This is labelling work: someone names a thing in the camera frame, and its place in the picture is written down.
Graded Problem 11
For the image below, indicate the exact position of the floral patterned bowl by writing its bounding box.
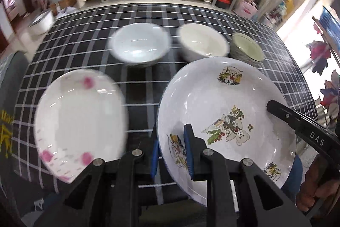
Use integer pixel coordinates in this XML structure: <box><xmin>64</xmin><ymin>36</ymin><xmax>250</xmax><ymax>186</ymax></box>
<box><xmin>230</xmin><ymin>33</ymin><xmax>265</xmax><ymax>67</ymax></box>

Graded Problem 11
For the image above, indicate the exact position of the pink flower plate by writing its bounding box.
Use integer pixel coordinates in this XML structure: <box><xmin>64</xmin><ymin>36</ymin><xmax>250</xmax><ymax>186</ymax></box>
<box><xmin>33</xmin><ymin>69</ymin><xmax>129</xmax><ymax>184</ymax></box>

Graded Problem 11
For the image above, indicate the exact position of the cream white bowl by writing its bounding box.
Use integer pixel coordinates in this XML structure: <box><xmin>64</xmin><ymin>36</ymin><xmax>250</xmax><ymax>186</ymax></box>
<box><xmin>176</xmin><ymin>23</ymin><xmax>230</xmax><ymax>62</ymax></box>

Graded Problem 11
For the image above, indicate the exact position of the pink bag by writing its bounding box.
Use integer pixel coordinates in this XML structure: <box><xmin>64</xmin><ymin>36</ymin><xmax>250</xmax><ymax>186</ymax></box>
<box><xmin>235</xmin><ymin>0</ymin><xmax>258</xmax><ymax>19</ymax></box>

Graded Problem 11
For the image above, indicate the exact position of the cartoon print plate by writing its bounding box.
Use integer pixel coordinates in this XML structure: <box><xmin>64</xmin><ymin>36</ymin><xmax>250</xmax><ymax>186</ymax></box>
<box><xmin>157</xmin><ymin>57</ymin><xmax>296</xmax><ymax>205</ymax></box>

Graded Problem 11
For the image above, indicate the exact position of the person's right hand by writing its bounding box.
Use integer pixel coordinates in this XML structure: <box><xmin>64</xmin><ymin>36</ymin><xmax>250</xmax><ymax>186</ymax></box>
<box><xmin>296</xmin><ymin>155</ymin><xmax>339</xmax><ymax>212</ymax></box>

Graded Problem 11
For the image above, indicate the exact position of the white mop bucket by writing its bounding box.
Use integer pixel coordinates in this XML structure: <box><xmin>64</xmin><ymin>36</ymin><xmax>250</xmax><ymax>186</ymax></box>
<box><xmin>28</xmin><ymin>9</ymin><xmax>54</xmax><ymax>36</ymax></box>

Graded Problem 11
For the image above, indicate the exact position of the black white checkered tablecloth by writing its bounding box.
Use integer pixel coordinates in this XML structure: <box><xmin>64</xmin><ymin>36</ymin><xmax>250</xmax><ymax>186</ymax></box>
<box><xmin>13</xmin><ymin>3</ymin><xmax>316</xmax><ymax>193</ymax></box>

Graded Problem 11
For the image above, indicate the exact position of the cardboard box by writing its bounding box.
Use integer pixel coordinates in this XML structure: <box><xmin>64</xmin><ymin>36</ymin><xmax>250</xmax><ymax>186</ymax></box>
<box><xmin>58</xmin><ymin>0</ymin><xmax>77</xmax><ymax>9</ymax></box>

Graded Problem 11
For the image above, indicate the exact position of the blue plastic basket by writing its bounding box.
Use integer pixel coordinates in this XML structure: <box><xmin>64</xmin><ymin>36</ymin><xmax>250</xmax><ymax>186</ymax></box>
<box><xmin>319</xmin><ymin>6</ymin><xmax>340</xmax><ymax>44</ymax></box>

